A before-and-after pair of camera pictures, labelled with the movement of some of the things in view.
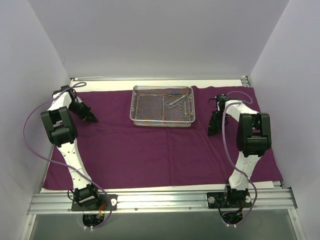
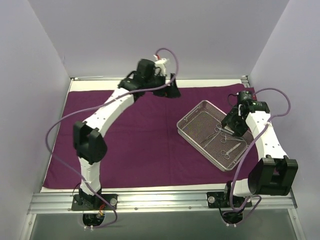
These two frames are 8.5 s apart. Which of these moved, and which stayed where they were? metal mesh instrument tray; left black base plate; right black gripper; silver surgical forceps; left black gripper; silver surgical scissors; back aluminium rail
Moved: left black gripper; right black gripper; silver surgical scissors; silver surgical forceps; metal mesh instrument tray
Stayed: back aluminium rail; left black base plate
